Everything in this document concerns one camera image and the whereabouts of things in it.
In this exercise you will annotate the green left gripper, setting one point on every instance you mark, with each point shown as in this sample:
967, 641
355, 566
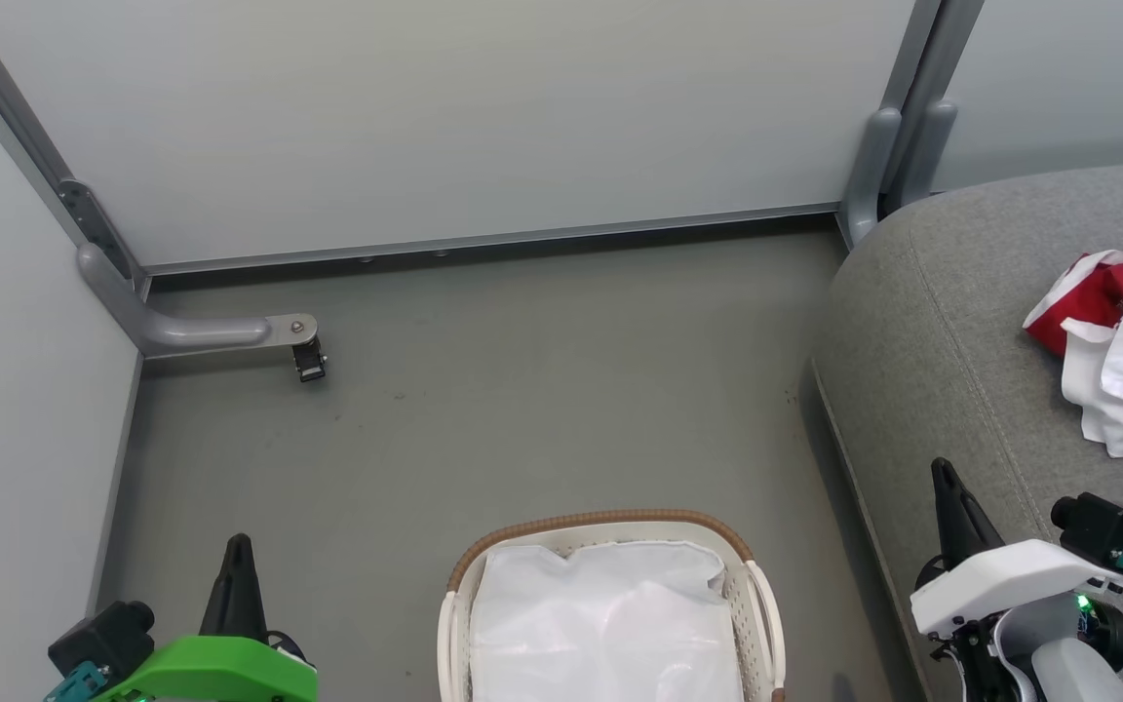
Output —
220, 673

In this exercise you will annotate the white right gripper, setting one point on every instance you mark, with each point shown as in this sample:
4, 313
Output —
1010, 575

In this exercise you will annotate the red and white shirt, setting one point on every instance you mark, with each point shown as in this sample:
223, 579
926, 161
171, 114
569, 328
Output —
1093, 292

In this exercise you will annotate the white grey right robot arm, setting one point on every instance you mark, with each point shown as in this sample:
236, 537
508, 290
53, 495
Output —
1059, 663

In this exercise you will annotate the grey fabric sofa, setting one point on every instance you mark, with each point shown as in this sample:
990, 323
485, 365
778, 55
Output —
951, 341

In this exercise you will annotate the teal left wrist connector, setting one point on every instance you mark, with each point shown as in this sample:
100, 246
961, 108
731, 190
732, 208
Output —
79, 682

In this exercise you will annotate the white plastic laundry basket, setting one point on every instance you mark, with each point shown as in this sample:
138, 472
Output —
766, 624

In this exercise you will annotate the black caster wheel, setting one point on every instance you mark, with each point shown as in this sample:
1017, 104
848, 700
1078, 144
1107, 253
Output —
308, 363

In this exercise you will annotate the grey curved partition foot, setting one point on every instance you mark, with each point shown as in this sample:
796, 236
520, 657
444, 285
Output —
201, 333

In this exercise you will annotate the white cloth basket liner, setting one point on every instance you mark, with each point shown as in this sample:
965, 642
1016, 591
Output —
610, 624

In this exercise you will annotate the dark grey connector plate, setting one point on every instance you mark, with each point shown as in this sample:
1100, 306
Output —
89, 224

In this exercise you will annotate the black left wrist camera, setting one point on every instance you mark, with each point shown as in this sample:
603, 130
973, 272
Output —
103, 634

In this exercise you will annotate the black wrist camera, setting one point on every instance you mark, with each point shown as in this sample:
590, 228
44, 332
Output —
103, 634
1107, 526

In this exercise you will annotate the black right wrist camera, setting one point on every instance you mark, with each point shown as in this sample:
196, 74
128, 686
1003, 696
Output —
1107, 526

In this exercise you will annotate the grey rounded post foot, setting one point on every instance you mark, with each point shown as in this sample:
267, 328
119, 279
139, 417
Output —
930, 146
869, 175

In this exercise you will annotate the grey partition bottom rail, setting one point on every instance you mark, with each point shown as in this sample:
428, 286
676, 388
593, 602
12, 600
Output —
484, 240

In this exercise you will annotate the grey double partition post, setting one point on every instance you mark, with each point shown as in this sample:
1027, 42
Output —
932, 49

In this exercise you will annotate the grey slanted partition post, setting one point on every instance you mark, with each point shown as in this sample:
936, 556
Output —
11, 102

